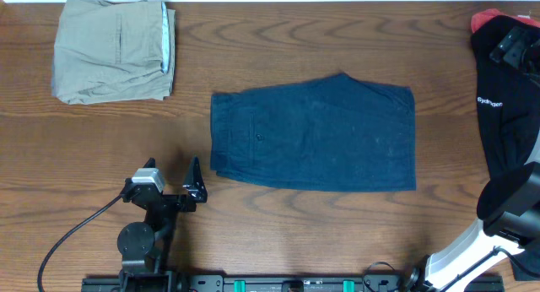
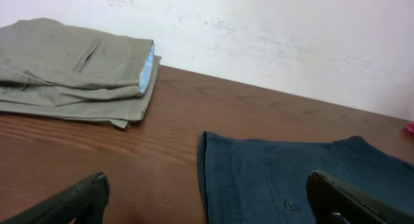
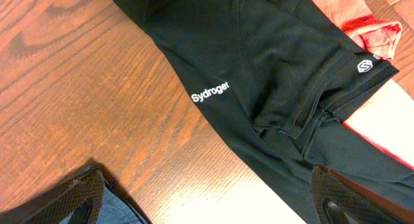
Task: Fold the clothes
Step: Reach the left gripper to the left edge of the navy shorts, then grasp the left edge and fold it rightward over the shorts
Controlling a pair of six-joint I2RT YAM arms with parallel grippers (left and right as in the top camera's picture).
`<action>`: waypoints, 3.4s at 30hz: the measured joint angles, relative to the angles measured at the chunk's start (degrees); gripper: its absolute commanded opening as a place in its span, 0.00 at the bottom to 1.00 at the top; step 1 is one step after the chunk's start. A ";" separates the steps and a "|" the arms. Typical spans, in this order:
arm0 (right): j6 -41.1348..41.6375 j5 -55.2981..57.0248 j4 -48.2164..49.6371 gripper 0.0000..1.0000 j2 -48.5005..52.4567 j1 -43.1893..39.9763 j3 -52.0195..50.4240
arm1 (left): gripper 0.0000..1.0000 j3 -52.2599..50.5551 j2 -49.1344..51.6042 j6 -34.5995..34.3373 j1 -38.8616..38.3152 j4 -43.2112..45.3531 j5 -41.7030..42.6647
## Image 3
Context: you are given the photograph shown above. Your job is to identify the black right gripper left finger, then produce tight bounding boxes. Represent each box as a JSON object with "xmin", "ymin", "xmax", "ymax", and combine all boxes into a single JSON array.
[{"xmin": 1, "ymin": 167, "xmax": 105, "ymax": 224}]

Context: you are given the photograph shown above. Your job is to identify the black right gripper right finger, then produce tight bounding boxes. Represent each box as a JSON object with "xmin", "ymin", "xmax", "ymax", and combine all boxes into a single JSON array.
[{"xmin": 310, "ymin": 166, "xmax": 413, "ymax": 224}]

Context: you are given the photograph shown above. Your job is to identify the dark blue trousers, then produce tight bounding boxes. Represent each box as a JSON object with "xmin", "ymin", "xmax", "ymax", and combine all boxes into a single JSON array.
[{"xmin": 60, "ymin": 179, "xmax": 148, "ymax": 224}]

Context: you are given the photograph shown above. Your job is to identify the red garment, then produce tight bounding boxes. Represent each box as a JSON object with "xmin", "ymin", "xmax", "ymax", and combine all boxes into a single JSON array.
[{"xmin": 311, "ymin": 0, "xmax": 413, "ymax": 168}]

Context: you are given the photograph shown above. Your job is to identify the black Sydrogen shirt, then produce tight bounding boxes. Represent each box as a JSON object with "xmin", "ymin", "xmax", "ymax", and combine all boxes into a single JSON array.
[{"xmin": 113, "ymin": 0, "xmax": 413, "ymax": 223}]

